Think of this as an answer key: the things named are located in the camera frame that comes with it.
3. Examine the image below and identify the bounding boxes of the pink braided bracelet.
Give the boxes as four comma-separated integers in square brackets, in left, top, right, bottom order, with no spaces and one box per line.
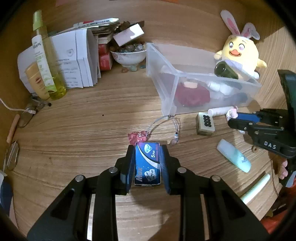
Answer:
[226,105,246,135]

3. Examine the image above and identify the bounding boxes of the teal white lotion bottle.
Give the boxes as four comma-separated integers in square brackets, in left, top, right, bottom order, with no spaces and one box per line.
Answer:
[217,139,251,173]

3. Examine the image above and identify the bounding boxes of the pink white cosmetic tube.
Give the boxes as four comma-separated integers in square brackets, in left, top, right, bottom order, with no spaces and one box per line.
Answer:
[207,106,235,116]

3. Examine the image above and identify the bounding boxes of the purple black cosmetic tube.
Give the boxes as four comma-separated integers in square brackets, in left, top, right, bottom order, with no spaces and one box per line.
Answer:
[231,92,248,104]

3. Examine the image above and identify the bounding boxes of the mahjong tile block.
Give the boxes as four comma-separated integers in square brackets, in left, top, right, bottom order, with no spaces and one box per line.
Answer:
[196,112,215,136]

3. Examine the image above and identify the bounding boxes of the dark green glass bottle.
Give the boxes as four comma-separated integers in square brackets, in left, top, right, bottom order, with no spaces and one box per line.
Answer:
[214,61,238,79]

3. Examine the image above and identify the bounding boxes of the red paper packet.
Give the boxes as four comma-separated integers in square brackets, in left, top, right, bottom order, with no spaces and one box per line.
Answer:
[175,83,210,108]

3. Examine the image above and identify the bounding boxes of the beige eraser block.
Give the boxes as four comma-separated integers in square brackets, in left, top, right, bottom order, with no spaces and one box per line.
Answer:
[184,81,198,89]

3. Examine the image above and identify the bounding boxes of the pink charm keychain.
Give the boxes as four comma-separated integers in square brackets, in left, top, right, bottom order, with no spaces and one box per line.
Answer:
[127,114,181,146]

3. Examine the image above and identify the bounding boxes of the orange sleeve forearm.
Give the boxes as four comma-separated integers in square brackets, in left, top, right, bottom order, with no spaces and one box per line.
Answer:
[260,183,295,234]

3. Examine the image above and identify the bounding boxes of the right hand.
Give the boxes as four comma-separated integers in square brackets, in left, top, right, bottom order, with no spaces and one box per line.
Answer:
[277,160,288,180]

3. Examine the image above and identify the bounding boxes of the yellow chick plush toy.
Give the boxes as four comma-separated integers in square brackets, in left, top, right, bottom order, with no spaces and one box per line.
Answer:
[214,9,267,80]

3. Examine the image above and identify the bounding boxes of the blue white card box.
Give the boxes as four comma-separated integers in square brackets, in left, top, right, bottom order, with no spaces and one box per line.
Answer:
[0,171,13,216]

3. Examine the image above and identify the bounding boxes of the clear plastic storage bin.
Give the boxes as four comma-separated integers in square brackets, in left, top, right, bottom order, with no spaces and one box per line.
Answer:
[146,43,261,115]

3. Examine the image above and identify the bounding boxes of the eyeglasses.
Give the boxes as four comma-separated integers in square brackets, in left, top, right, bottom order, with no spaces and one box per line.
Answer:
[3,95,52,171]

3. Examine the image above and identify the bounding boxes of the yellow green spray bottle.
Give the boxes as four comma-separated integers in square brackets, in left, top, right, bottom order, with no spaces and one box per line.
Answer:
[32,10,67,100]

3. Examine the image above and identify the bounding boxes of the white bowl of stones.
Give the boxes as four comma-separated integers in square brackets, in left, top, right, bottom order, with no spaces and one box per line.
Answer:
[111,44,147,68]

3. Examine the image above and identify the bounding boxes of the beige cosmetic tube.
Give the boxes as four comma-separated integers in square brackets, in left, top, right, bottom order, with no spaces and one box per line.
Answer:
[25,62,50,100]

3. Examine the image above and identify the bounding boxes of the red book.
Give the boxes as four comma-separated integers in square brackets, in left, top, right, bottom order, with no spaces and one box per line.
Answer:
[98,44,113,71]

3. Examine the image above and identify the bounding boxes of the white folded paper stack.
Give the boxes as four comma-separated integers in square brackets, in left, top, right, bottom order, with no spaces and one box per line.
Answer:
[17,28,102,93]

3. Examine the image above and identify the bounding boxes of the small white cardboard box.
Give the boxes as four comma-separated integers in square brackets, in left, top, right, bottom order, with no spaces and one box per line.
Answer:
[113,24,144,47]

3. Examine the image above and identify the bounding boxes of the stack of papers and books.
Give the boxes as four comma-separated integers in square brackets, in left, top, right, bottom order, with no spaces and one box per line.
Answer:
[53,21,120,36]

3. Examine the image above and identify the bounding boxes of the red white marker pen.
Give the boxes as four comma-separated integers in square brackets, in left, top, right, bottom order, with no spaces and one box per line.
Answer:
[73,18,119,27]

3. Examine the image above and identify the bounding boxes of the white charging cable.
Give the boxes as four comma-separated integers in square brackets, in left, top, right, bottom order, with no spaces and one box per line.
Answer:
[0,97,37,144]

